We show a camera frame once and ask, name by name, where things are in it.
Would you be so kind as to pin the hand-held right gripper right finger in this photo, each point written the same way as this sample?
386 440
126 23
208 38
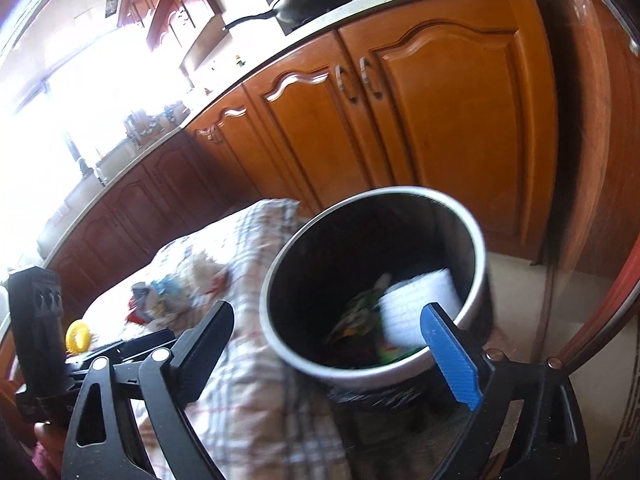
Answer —
452 355

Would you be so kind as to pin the plaid tablecloth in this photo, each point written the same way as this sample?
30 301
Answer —
260 410

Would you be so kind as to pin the person's left hand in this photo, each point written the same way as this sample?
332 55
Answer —
47 447

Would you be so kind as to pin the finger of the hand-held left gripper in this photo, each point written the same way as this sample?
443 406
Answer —
120 356
145 337

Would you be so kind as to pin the white rimmed trash bin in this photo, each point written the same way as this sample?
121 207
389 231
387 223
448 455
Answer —
350 240

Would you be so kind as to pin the kitchen window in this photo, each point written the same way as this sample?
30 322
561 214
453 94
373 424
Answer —
90 120

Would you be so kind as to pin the white crumpled plastic bag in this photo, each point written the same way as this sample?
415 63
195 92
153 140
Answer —
205 270

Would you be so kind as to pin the wooden lower cabinets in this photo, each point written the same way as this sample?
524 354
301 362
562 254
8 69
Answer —
425 110

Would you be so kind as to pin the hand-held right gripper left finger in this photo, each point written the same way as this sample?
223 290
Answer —
200 355

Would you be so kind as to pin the red wooden door frame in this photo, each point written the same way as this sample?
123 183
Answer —
600 160

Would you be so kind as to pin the speckled kitchen countertop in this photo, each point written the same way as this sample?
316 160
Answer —
350 7

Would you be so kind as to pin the wooden cabinets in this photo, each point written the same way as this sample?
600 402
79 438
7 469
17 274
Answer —
425 110
165 5

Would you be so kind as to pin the white foam fruit net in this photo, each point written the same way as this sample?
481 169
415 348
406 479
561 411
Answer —
420 300

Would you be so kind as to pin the wooden upper cabinets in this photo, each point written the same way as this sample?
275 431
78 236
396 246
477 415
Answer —
165 5

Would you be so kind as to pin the yellow foam fruit net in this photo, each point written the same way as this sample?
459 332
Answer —
77 335

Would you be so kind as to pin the green crushed can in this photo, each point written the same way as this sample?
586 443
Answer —
357 312

